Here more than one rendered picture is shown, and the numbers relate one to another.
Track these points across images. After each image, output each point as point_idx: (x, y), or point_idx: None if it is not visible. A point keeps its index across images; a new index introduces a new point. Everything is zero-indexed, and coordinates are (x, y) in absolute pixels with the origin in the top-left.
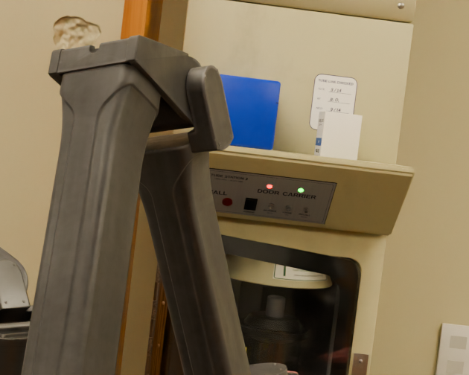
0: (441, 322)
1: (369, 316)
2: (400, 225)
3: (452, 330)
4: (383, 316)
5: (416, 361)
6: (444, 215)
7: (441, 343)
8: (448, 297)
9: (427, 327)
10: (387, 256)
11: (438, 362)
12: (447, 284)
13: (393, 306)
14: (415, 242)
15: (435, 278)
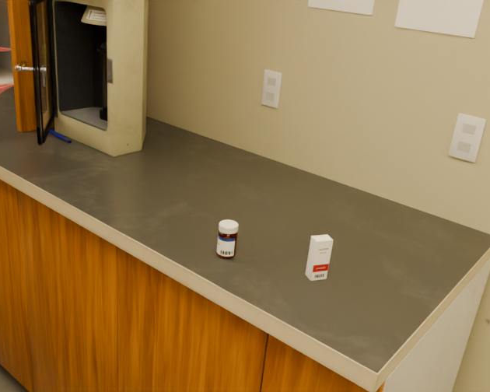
0: (265, 68)
1: (110, 39)
2: (246, 8)
3: (268, 74)
4: (239, 63)
5: (253, 91)
6: (267, 1)
7: (263, 81)
8: (268, 54)
9: (259, 71)
10: (240, 26)
11: (262, 92)
12: (268, 45)
13: (243, 57)
14: (253, 18)
15: (262, 41)
